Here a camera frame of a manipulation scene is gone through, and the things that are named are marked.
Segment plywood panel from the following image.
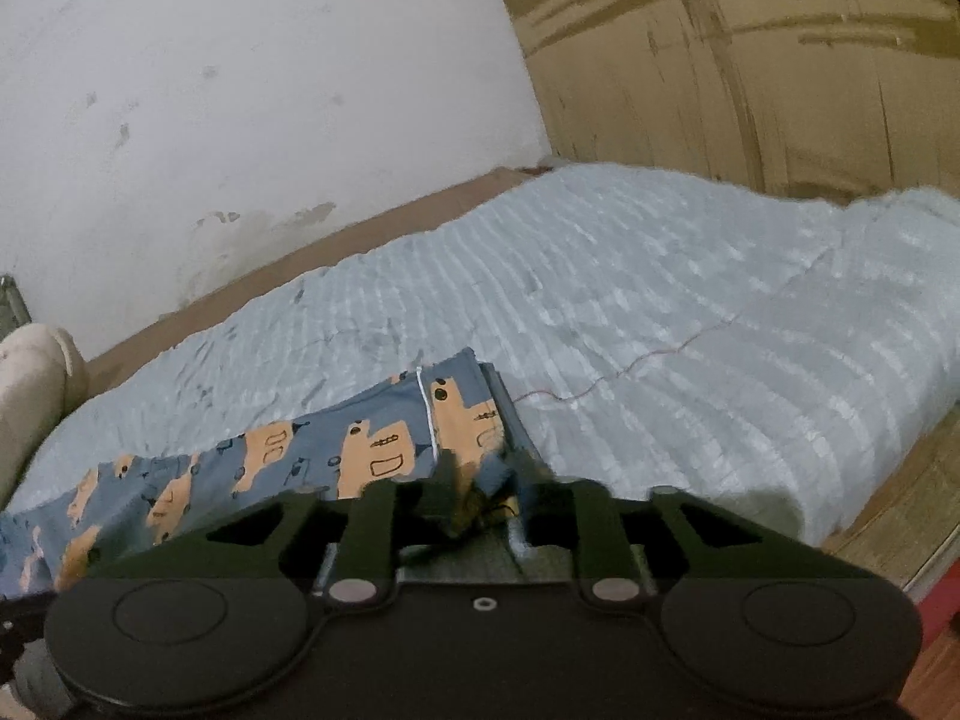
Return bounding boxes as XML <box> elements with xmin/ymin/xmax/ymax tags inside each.
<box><xmin>480</xmin><ymin>0</ymin><xmax>960</xmax><ymax>205</ymax></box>

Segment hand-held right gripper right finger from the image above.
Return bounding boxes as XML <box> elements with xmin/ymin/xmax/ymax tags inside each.
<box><xmin>510</xmin><ymin>454</ymin><xmax>880</xmax><ymax>605</ymax></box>

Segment red floor mat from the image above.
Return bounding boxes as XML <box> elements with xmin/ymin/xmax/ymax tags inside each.
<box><xmin>911</xmin><ymin>577</ymin><xmax>960</xmax><ymax>662</ymax></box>

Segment blue printed pants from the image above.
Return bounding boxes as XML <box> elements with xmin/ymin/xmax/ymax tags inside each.
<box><xmin>0</xmin><ymin>346</ymin><xmax>541</xmax><ymax>601</ymax></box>

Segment light blue quilted blanket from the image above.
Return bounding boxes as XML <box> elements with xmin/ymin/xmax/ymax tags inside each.
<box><xmin>0</xmin><ymin>163</ymin><xmax>960</xmax><ymax>550</ymax></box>

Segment beige rolled bolster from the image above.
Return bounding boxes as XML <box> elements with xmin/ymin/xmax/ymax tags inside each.
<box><xmin>0</xmin><ymin>324</ymin><xmax>88</xmax><ymax>512</ymax></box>

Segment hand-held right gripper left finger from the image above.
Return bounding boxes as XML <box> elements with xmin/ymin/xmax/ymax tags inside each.
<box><xmin>86</xmin><ymin>450</ymin><xmax>470</xmax><ymax>605</ymax></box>

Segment metal headboard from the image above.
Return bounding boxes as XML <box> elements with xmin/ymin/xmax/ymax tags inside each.
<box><xmin>0</xmin><ymin>274</ymin><xmax>35</xmax><ymax>338</ymax></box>

